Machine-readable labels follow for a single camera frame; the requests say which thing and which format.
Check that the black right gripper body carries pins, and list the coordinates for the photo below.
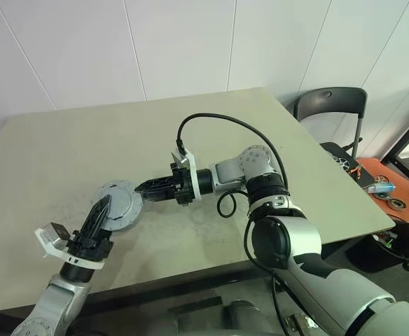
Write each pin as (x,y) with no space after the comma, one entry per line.
(181,183)

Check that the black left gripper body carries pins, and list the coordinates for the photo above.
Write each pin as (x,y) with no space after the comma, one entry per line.
(90,246)

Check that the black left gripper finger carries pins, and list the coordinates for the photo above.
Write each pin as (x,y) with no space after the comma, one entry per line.
(95,217)
(103,224)

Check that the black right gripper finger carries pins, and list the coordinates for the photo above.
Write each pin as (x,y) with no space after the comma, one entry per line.
(157,185)
(160,196)

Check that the grey motor housing copper stator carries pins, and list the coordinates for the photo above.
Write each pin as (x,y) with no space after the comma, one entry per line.
(127,227)

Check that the round grey metal disc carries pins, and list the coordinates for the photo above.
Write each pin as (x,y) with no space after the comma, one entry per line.
(122,199)

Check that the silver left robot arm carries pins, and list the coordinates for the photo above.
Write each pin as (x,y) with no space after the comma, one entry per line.
(57,297)

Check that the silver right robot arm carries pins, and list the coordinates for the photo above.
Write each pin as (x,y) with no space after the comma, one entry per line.
(257,164)

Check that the grey rounded shape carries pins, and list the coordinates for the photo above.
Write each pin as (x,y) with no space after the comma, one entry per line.
(243,318)

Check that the silver spoked rotor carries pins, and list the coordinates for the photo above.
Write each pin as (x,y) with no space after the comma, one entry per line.
(342,162)

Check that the dark grey folding chair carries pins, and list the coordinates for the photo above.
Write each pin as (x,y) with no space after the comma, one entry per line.
(330,94)

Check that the small silver wheel part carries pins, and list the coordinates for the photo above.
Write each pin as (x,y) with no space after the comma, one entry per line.
(381,180)

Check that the blue white tube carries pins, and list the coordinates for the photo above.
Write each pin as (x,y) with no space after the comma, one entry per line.
(383,189)

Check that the black waste bin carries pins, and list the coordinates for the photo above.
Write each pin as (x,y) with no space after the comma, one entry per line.
(376,255)

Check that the round dark bearing part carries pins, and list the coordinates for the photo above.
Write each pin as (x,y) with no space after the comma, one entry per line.
(395,203)

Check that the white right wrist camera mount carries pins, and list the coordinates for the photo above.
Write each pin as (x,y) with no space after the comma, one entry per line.
(194,175)

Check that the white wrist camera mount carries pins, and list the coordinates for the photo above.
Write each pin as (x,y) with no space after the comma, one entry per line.
(50,245)
(194,175)

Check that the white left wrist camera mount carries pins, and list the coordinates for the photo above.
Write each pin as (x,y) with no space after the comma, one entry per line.
(50,245)

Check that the dark table frame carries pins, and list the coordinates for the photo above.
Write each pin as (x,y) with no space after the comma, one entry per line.
(155,287)

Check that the black door frame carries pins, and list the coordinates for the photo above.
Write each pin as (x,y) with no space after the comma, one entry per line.
(388,158)

